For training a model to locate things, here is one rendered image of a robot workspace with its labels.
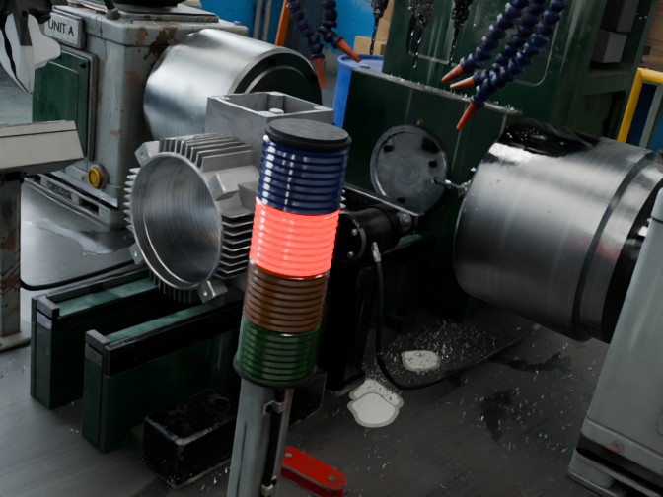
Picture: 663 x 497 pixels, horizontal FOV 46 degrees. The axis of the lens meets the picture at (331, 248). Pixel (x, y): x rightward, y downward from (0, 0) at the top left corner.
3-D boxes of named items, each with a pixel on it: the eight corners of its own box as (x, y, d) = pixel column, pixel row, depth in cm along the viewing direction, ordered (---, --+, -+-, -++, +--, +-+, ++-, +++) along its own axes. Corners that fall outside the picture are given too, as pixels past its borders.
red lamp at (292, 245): (287, 238, 61) (295, 182, 59) (347, 265, 58) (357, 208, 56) (231, 253, 56) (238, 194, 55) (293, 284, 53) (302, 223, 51)
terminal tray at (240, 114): (267, 143, 104) (274, 90, 102) (328, 167, 99) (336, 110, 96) (199, 153, 95) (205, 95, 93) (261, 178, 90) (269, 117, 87)
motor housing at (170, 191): (234, 239, 112) (249, 108, 105) (334, 288, 102) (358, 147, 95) (117, 268, 97) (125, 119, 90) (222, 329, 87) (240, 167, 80)
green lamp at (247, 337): (272, 339, 64) (280, 290, 62) (329, 370, 61) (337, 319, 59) (219, 361, 60) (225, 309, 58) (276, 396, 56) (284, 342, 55)
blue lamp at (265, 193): (295, 182, 59) (303, 125, 58) (357, 208, 56) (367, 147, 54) (238, 194, 55) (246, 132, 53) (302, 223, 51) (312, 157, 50)
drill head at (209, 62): (193, 139, 160) (204, 14, 151) (330, 193, 140) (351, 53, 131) (88, 152, 141) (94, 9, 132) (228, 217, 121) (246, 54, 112)
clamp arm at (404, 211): (424, 233, 103) (282, 176, 117) (428, 211, 102) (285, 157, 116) (409, 238, 100) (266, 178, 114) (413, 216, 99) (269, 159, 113)
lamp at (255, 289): (280, 290, 62) (287, 238, 61) (337, 319, 59) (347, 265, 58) (225, 309, 58) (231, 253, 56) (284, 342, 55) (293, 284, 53)
